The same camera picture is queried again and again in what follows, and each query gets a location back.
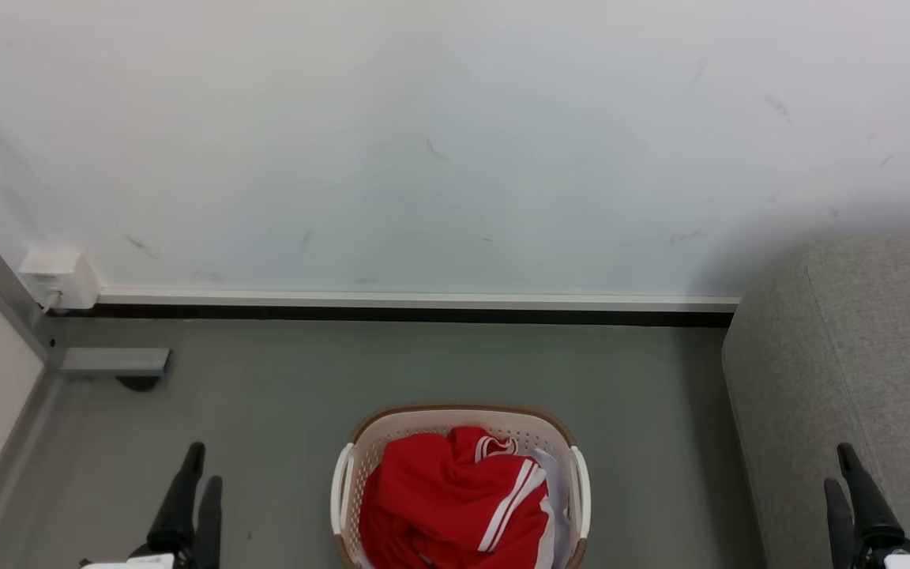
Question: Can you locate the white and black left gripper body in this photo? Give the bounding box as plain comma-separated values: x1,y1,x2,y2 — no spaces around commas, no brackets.
80,544,196,569

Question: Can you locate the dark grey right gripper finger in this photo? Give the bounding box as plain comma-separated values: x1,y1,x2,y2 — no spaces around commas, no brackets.
824,478,859,569
837,443,906,551

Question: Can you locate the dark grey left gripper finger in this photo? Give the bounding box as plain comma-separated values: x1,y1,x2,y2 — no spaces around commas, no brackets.
146,442,207,555
194,475,224,569

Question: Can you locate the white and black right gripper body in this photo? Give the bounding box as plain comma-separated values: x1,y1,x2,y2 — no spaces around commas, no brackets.
854,539,910,569

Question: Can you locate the red white-striped garment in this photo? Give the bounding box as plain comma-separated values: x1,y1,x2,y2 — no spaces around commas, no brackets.
359,427,555,569

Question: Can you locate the grey fabric sofa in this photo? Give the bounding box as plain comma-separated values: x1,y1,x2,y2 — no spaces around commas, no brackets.
722,233,910,569

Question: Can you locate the white perforated laundry basket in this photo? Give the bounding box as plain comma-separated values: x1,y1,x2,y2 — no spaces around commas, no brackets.
330,403,592,569

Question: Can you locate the black baseboard strip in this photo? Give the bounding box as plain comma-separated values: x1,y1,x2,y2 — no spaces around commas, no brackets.
44,303,737,329

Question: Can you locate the grey partition bottom rail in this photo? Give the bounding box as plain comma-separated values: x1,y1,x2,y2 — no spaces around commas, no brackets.
0,370,65,569

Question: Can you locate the white wall socket box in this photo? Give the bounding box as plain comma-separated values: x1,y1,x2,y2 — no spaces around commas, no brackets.
18,248,101,311

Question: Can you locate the white wall baseboard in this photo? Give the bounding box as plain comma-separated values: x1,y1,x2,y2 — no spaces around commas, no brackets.
96,288,741,312

